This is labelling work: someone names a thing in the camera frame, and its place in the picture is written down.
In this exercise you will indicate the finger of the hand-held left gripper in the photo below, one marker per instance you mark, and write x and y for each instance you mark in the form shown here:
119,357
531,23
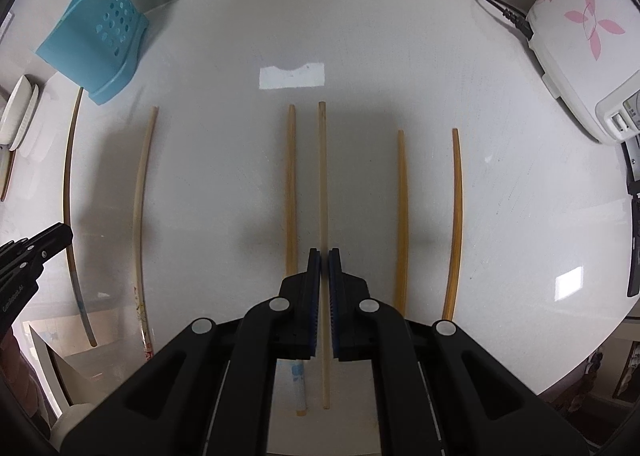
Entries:
52,238

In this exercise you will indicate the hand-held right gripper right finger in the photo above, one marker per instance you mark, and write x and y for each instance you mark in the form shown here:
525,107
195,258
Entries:
336,296

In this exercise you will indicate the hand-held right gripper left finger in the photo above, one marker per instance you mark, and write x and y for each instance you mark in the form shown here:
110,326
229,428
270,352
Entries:
312,296

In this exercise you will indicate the brown chopstick blue patterned end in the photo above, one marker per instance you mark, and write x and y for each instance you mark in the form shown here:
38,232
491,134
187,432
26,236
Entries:
83,311
403,216

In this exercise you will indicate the wooden chopstick red patterned end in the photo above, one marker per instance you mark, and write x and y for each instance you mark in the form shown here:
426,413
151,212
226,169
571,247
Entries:
135,256

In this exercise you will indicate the wooden chopstick pale floral end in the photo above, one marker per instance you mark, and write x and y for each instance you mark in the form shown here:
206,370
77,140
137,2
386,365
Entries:
290,186

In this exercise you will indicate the plain pale wooden chopstick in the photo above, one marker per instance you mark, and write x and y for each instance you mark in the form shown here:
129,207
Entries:
323,175

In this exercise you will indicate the dark brown patterned chopstick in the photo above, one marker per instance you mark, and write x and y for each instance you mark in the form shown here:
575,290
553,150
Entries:
457,216

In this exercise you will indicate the blue plastic chopstick holder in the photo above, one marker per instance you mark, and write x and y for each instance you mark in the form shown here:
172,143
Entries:
95,45

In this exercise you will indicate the person's left hand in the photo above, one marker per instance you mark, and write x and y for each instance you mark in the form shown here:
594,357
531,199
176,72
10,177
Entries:
17,376

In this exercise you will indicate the round wooden board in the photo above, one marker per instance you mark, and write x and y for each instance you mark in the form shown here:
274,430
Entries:
6,175

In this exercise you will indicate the white floral rice cooker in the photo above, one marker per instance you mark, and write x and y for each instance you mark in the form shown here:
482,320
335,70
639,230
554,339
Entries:
580,45

